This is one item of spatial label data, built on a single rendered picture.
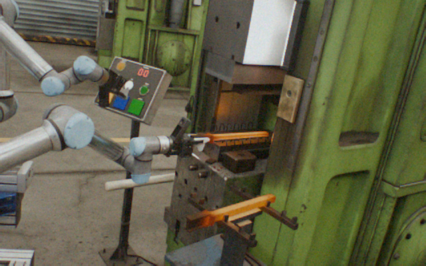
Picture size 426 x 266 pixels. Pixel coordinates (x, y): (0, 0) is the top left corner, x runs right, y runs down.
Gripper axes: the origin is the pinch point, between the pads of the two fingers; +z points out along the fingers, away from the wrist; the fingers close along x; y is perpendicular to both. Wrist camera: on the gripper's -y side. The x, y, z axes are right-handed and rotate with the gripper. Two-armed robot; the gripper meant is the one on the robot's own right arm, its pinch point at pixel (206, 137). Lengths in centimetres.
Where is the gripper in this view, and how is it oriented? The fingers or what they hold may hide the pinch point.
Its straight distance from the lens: 191.0
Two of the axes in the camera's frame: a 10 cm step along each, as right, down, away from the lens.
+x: 5.6, 3.4, -7.5
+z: 8.1, -0.4, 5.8
